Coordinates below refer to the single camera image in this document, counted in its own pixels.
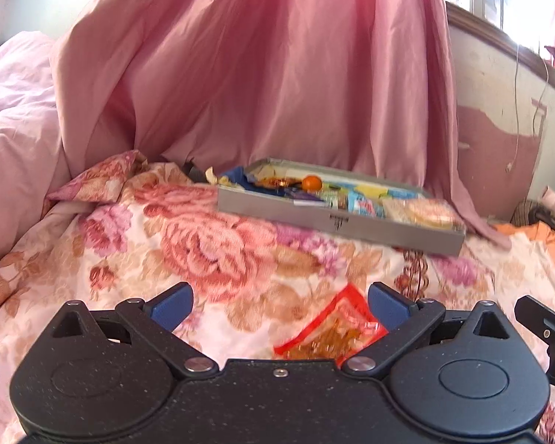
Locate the plain pink duvet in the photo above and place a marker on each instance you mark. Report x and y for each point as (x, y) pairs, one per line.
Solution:
(32, 163)

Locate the floral pink bed quilt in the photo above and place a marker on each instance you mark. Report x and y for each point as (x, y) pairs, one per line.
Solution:
(133, 229)

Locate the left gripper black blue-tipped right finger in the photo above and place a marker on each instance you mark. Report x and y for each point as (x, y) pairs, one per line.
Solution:
(409, 326)

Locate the orange fruit in box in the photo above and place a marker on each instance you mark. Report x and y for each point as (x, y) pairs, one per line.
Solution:
(311, 183)

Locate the pink curtain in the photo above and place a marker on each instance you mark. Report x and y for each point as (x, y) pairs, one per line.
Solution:
(361, 85)

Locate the red dried tofu packet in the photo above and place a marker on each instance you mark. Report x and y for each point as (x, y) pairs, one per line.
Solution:
(343, 328)

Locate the grey snack box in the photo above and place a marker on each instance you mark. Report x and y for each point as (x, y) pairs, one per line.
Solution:
(348, 205)

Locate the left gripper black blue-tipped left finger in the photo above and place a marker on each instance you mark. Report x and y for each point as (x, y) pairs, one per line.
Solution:
(152, 323)

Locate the clear round pastry packet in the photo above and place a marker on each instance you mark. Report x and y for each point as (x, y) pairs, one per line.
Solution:
(428, 212)

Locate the orange cloth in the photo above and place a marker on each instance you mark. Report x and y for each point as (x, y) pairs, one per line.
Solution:
(538, 232)

